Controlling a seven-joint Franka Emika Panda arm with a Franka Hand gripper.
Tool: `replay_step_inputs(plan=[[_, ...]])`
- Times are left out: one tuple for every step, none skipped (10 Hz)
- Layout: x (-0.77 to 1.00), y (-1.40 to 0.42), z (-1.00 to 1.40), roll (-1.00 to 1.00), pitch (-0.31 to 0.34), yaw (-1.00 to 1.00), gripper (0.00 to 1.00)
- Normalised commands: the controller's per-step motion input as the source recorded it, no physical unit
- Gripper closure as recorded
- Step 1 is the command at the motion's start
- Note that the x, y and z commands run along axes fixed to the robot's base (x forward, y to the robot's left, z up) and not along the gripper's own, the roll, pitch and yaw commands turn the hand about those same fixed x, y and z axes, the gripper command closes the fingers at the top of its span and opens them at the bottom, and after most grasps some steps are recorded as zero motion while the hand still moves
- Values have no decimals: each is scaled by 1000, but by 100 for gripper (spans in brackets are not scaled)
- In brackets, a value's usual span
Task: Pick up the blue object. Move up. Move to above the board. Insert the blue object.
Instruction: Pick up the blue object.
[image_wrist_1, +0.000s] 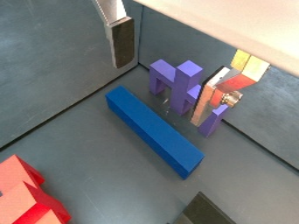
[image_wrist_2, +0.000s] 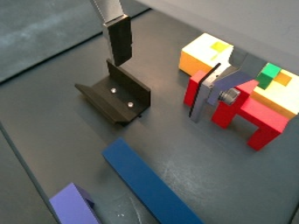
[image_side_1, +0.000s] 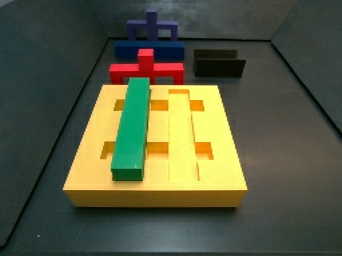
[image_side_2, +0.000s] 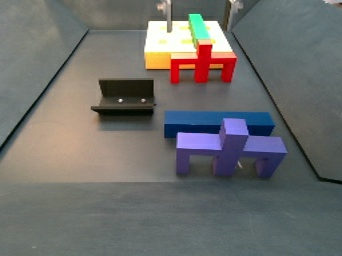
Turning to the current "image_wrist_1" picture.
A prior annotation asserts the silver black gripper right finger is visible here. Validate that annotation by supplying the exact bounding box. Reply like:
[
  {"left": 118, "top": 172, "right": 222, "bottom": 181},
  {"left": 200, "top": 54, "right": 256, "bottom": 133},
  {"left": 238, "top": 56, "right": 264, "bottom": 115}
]
[{"left": 172, "top": 192, "right": 236, "bottom": 224}]

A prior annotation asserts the purple three-legged block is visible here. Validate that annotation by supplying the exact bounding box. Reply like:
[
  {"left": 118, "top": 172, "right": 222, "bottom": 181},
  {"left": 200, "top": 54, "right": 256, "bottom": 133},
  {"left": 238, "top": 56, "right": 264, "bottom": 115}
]
[{"left": 149, "top": 59, "right": 202, "bottom": 116}]

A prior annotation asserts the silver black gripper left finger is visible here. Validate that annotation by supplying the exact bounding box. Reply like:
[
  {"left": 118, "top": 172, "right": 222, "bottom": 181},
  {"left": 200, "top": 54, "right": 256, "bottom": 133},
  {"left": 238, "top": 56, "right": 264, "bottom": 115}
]
[{"left": 92, "top": 0, "right": 134, "bottom": 68}]

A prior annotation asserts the blue rectangular block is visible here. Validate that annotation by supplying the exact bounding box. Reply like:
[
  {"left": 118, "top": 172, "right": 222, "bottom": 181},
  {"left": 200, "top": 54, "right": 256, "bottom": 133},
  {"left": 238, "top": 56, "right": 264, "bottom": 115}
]
[{"left": 105, "top": 86, "right": 204, "bottom": 179}]

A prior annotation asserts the red three-legged block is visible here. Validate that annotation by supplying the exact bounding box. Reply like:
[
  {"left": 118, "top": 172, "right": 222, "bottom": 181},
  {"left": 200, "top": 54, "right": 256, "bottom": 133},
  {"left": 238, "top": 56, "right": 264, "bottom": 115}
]
[{"left": 0, "top": 155, "right": 70, "bottom": 224}]

